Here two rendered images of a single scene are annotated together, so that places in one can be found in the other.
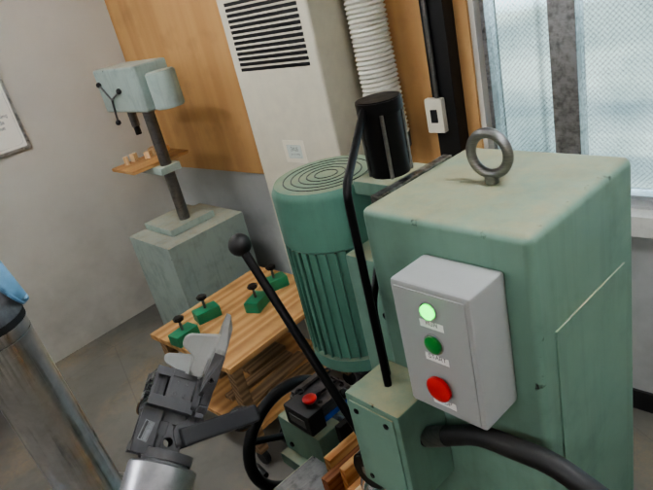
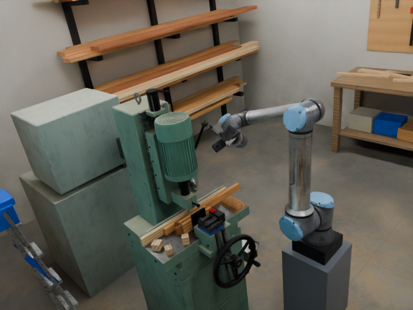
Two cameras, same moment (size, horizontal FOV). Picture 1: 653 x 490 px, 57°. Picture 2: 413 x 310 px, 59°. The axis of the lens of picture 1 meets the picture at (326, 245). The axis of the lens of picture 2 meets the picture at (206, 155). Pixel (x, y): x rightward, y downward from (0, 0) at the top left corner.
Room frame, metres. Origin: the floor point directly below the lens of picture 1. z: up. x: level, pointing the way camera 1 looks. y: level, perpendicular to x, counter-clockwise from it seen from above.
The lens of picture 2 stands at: (2.49, 0.11, 2.12)
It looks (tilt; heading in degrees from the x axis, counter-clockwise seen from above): 27 degrees down; 180
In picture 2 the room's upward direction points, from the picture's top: 8 degrees counter-clockwise
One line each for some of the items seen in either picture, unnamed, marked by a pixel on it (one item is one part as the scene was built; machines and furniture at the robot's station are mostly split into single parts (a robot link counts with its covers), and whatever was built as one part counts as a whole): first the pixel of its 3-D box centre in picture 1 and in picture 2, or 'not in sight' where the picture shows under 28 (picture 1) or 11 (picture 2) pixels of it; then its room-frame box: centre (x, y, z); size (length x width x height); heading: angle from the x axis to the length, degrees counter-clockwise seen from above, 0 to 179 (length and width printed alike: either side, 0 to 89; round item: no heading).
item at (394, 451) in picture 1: (399, 433); not in sight; (0.60, -0.03, 1.22); 0.09 x 0.08 x 0.15; 37
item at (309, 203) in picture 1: (346, 263); (177, 146); (0.86, -0.02, 1.35); 0.18 x 0.18 x 0.31
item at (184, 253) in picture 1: (183, 210); not in sight; (3.10, 0.71, 0.79); 0.62 x 0.48 x 1.58; 39
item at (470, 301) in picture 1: (454, 339); not in sight; (0.52, -0.11, 1.40); 0.10 x 0.06 x 0.16; 37
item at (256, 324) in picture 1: (257, 348); not in sight; (2.32, 0.42, 0.32); 0.66 x 0.57 x 0.64; 132
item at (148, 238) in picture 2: not in sight; (187, 214); (0.85, -0.04, 0.92); 0.60 x 0.02 x 0.05; 127
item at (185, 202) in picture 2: not in sight; (184, 198); (0.85, -0.04, 1.03); 0.14 x 0.07 x 0.09; 37
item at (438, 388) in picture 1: (438, 389); not in sight; (0.50, -0.08, 1.36); 0.03 x 0.01 x 0.03; 37
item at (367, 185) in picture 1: (392, 160); (154, 106); (0.75, -0.11, 1.53); 0.08 x 0.08 x 0.17; 37
